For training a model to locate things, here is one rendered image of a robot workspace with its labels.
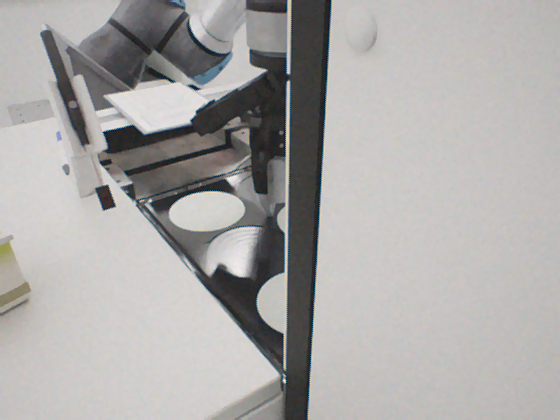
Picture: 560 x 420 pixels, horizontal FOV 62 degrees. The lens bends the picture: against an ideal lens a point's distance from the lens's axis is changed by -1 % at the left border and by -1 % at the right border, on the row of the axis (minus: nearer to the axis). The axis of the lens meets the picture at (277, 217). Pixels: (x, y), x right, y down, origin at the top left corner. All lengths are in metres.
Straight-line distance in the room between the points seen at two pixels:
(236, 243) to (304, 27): 0.40
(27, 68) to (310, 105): 3.26
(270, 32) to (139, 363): 0.33
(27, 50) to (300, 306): 3.21
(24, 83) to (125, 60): 2.34
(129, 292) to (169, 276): 0.04
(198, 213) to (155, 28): 0.61
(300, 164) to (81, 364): 0.23
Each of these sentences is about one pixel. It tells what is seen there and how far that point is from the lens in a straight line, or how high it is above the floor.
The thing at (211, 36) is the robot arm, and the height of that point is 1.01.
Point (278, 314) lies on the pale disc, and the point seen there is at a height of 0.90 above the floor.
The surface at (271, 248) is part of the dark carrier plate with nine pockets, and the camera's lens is 0.56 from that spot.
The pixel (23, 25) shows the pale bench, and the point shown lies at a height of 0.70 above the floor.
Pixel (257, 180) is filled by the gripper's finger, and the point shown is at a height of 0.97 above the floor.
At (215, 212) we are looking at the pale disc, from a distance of 0.63.
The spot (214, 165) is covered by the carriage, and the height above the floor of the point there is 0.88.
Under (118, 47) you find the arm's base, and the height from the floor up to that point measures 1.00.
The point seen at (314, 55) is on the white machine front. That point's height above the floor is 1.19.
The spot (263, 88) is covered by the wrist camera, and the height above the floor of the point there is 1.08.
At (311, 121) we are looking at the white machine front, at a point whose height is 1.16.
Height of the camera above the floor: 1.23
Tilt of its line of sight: 33 degrees down
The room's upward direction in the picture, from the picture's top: straight up
